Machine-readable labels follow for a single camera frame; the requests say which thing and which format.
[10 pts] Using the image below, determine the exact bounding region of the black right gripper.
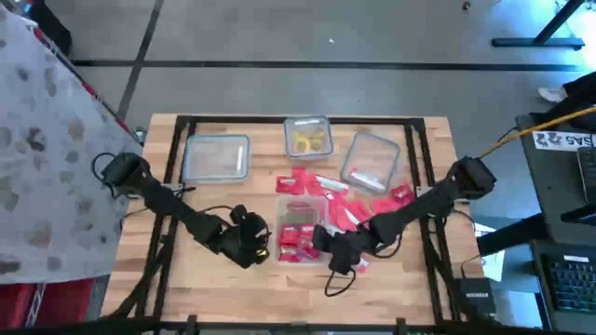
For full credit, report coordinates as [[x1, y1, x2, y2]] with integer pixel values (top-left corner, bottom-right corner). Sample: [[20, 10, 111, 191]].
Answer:
[[310, 224, 376, 261]]

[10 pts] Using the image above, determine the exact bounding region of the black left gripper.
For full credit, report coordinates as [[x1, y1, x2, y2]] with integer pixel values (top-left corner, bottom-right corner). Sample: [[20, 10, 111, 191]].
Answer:
[[222, 203, 274, 270]]

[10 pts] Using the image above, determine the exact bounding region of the clear lid teal rim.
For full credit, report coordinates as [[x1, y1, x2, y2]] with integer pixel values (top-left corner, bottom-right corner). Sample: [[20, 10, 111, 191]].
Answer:
[[339, 130, 402, 195]]

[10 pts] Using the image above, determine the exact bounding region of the clear container with yellow candies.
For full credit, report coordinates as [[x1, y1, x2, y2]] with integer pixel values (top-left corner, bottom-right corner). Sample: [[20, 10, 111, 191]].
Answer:
[[282, 115, 334, 161]]

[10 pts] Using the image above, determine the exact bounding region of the black power adapter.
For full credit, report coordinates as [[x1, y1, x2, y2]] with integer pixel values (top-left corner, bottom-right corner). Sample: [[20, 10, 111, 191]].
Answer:
[[458, 277, 497, 316]]

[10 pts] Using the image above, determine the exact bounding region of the white paper sheet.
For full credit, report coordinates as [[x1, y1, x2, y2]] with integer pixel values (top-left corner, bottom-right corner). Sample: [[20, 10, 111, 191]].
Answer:
[[474, 222, 507, 283]]

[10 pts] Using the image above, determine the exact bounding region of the black desk leg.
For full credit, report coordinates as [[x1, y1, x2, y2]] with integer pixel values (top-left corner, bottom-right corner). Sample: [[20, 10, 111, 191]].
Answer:
[[477, 213, 549, 257]]

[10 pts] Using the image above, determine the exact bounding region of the grey speckled cloth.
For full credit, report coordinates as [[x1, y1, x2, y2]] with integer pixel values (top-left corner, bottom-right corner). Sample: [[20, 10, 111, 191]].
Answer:
[[0, 7, 143, 285]]

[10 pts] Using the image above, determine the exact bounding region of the red bin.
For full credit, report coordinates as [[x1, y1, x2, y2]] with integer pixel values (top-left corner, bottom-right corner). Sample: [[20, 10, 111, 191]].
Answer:
[[0, 278, 94, 329]]

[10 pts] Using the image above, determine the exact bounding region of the red white rod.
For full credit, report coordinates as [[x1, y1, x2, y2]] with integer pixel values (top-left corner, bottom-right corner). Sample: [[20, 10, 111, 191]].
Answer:
[[34, 25, 143, 143]]

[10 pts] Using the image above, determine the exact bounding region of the black desk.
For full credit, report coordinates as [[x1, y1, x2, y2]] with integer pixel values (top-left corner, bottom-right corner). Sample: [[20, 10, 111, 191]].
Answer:
[[516, 114, 596, 335]]

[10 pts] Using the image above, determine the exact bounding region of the black keyboard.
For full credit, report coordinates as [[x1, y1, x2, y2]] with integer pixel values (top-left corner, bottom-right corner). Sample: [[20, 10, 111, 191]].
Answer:
[[547, 254, 596, 313]]

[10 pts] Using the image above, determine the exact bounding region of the white paper label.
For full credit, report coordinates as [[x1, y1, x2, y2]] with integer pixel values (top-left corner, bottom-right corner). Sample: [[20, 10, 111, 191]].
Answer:
[[533, 131, 596, 153]]

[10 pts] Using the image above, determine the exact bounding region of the black table base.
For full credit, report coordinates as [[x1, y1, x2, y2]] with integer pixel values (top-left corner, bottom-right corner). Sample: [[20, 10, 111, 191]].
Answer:
[[491, 0, 587, 51]]

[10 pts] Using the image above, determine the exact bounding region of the black equipment case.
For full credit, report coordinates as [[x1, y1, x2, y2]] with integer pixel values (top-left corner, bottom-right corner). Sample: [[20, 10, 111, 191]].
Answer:
[[27, 0, 74, 57]]

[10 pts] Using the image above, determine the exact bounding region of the black right camera cable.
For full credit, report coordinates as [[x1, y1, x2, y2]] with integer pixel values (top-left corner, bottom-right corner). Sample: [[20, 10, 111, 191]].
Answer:
[[323, 268, 358, 298]]

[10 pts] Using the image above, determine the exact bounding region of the black table frame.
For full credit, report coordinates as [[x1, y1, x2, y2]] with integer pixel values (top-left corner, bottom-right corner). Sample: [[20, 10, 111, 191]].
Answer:
[[100, 114, 467, 335]]

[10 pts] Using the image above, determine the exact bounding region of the yellow cable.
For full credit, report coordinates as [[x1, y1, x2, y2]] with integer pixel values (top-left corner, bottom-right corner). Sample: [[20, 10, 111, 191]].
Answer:
[[479, 106, 596, 159]]

